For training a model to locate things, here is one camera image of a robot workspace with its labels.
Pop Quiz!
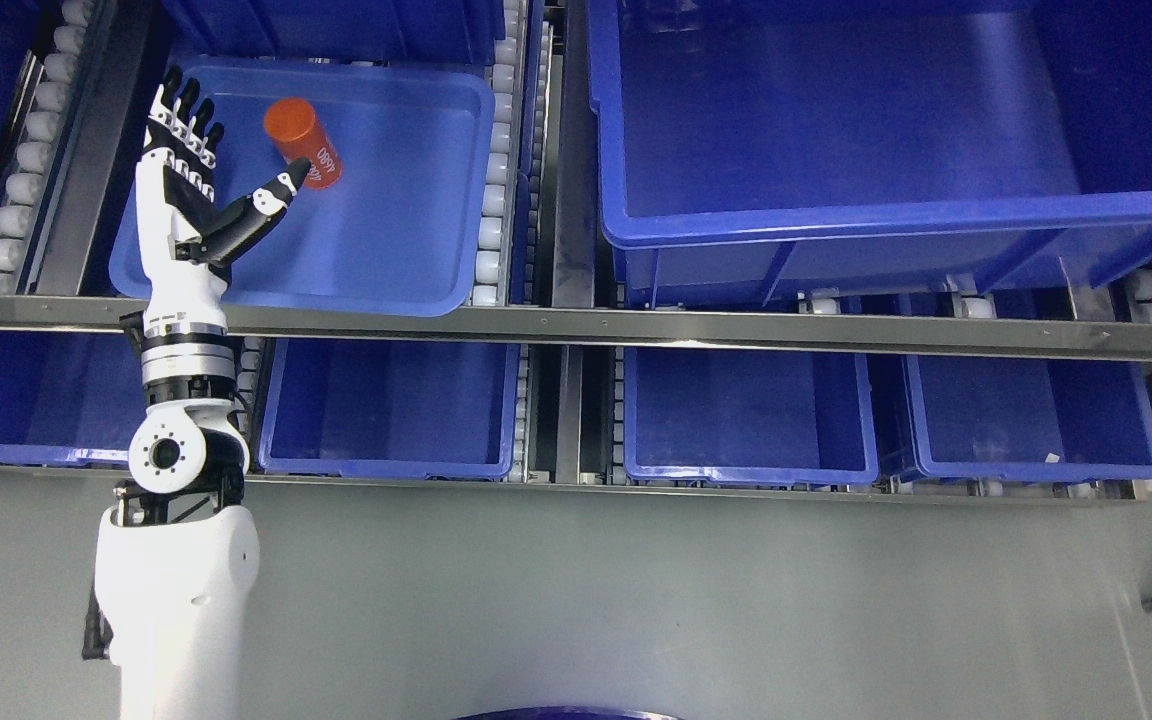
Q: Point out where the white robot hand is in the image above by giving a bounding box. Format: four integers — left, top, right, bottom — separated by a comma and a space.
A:
134, 65, 311, 336

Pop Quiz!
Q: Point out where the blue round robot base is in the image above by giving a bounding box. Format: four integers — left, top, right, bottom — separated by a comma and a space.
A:
462, 705, 675, 720

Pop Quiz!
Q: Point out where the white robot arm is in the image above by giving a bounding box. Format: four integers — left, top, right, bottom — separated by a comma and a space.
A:
84, 67, 312, 719

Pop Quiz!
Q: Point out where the shallow blue tray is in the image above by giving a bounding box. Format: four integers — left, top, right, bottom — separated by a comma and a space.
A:
108, 56, 497, 318

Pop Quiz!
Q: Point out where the blue bin top centre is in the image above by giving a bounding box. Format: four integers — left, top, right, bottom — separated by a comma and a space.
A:
162, 1, 507, 67

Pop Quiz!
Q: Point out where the blue bin lower left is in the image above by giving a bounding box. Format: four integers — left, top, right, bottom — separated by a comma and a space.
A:
0, 331, 145, 468

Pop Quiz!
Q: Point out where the blue bin lower middle-left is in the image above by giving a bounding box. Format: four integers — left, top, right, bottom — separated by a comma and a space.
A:
257, 340, 521, 480

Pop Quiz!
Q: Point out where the large blue bin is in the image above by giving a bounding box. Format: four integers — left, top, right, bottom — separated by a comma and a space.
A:
586, 1, 1152, 306

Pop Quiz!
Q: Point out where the blue bin lower middle-right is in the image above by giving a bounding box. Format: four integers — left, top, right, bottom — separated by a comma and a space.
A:
623, 348, 879, 486

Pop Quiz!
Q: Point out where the blue bin lower right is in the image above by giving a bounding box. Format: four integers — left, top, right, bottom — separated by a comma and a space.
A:
886, 355, 1152, 484

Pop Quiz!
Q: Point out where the metal shelf rack frame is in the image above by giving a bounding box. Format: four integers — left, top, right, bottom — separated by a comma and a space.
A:
0, 1, 1152, 488

